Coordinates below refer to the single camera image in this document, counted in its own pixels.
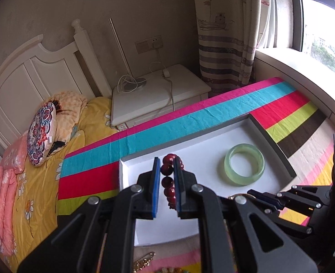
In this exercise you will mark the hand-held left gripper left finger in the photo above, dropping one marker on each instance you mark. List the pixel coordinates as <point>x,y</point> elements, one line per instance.
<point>156,189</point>

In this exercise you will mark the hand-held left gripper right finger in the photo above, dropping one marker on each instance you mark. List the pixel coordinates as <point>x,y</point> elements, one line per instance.
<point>177,189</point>

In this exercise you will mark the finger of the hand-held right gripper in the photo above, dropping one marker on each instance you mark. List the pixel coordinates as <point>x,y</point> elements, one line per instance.
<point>258,195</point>
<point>286,226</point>

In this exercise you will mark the gold bangle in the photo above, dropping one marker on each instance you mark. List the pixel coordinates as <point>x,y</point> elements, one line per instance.
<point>235,195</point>

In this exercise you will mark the shallow cardboard box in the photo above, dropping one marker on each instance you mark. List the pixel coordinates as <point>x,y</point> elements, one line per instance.
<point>210,148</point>

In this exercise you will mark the green jade bangle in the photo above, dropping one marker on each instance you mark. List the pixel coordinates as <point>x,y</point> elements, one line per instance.
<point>242,148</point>

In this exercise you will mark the striped colourful cloth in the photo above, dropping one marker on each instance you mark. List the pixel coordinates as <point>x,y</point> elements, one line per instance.
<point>184,119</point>

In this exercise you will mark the gold hairpin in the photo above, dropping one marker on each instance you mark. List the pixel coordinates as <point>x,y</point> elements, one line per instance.
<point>146,259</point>

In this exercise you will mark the white nightstand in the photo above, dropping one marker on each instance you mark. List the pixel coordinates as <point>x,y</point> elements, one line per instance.
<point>156,93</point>

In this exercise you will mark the beige window sill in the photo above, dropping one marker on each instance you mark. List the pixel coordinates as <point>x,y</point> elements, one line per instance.
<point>298,71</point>

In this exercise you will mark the yellow floral bed sheet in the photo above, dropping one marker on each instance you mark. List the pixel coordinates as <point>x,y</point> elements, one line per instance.
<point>42,199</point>

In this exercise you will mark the white charger adapter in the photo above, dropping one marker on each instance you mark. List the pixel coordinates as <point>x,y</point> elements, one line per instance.
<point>166,73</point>

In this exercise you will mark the peach waffle blanket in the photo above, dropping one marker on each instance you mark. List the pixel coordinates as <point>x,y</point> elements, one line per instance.
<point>71,105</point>

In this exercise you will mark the round patterned cushion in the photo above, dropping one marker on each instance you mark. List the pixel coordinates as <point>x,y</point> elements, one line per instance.
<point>41,133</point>

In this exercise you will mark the dark framed window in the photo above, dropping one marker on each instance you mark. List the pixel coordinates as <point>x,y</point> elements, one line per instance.
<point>326,34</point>

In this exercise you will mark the slim pole table lamp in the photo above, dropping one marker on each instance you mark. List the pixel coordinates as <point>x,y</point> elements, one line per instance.
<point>121,48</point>

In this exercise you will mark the pink floral pillow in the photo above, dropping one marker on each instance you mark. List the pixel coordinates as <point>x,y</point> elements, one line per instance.
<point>15,153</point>

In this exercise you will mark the boat print curtain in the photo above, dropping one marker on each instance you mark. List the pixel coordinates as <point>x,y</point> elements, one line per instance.
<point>227,48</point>

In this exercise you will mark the white bed headboard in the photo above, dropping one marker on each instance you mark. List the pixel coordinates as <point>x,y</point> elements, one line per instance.
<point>56,71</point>

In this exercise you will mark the pink floral quilt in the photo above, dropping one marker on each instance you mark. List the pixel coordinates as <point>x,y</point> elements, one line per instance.
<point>0,204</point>

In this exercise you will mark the beige wall switch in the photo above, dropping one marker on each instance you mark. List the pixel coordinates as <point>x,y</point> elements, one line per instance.
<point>142,47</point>

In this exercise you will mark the beige wall socket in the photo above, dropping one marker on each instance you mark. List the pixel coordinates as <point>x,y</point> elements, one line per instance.
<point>156,40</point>

